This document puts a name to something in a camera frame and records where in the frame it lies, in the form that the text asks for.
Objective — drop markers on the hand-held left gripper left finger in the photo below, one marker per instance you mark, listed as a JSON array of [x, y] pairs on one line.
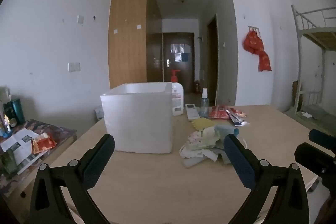
[[99, 158]]

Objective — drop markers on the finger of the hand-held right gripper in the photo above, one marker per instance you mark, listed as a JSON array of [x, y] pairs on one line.
[[321, 138], [312, 158]]

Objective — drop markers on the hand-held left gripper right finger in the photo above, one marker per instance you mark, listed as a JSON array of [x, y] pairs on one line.
[[237, 158]]

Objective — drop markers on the white foam box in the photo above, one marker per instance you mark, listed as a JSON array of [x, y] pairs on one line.
[[139, 119]]

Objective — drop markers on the light blue cloth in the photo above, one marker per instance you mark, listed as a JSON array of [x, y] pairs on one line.
[[225, 129]]

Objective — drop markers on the red and white striped packet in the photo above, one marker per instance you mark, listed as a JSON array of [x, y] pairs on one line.
[[237, 117]]

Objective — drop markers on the white cloth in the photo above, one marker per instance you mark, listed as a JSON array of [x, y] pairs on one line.
[[195, 155]]

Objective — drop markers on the floral print cloth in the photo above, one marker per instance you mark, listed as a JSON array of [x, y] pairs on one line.
[[199, 138]]

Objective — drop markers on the side table with patterned cloth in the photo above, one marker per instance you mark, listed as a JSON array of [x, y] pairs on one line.
[[61, 132]]

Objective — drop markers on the red snack packet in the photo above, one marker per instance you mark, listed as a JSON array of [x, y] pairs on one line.
[[219, 112]]

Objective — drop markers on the yellow cloth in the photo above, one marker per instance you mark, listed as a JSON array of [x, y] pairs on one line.
[[202, 123]]

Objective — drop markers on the brown cardboard piece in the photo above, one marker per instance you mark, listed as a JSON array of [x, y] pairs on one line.
[[297, 94]]

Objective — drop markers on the orange red packet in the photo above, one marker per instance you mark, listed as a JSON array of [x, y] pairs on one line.
[[43, 144]]

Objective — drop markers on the clear spray bottle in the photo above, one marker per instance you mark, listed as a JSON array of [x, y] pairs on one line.
[[204, 104]]

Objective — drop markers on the white remote control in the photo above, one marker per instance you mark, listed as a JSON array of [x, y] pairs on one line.
[[192, 111]]

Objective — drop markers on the white paper leaflet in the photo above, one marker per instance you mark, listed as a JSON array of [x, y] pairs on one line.
[[19, 140]]

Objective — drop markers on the white lotion bottle red pump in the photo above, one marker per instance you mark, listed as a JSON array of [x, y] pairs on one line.
[[177, 100]]

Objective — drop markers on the teal tumbler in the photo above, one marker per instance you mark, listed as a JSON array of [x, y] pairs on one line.
[[18, 111]]

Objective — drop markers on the small colourful figurine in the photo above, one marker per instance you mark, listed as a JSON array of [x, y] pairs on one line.
[[7, 124]]

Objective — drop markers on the brown side door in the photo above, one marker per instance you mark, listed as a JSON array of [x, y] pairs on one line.
[[213, 61]]

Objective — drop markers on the metal bunk bed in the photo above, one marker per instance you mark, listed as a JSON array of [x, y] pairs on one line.
[[319, 37]]

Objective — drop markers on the dark brown entrance door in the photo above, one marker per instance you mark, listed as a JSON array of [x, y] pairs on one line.
[[178, 74]]

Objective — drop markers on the red bags on hook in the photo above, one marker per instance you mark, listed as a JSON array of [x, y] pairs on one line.
[[256, 47]]

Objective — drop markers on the papers on door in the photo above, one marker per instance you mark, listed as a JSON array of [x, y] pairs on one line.
[[179, 52]]

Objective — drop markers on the wooden wardrobe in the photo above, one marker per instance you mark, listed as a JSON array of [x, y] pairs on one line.
[[128, 29]]

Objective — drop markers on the double wall light switch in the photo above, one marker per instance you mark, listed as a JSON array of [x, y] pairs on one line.
[[74, 67]]

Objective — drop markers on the wall hook rack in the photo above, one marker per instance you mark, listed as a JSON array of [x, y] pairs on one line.
[[253, 28]]

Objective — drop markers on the white wall socket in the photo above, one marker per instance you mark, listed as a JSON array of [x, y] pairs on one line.
[[80, 19]]

